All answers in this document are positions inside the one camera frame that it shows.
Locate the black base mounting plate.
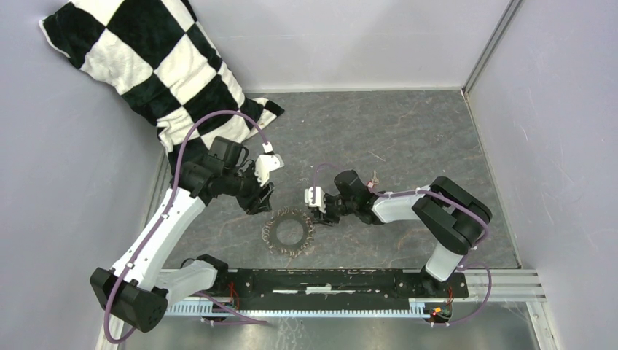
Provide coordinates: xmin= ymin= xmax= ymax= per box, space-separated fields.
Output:
xmin=206 ymin=268 xmax=469 ymax=311

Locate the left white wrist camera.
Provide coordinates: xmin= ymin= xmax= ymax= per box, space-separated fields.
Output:
xmin=254 ymin=154 xmax=284 ymax=187

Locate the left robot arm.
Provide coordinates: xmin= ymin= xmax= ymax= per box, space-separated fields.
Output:
xmin=90 ymin=136 xmax=284 ymax=333

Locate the black white checkered pillow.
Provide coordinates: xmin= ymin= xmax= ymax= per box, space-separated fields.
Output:
xmin=39 ymin=0 xmax=283 ymax=166

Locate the aluminium frame rail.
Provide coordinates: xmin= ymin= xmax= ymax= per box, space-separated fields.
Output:
xmin=94 ymin=268 xmax=561 ymax=350

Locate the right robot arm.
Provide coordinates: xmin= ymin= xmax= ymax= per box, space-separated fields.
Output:
xmin=304 ymin=170 xmax=493 ymax=298

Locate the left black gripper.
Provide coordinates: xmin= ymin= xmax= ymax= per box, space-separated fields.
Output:
xmin=223 ymin=162 xmax=275 ymax=217

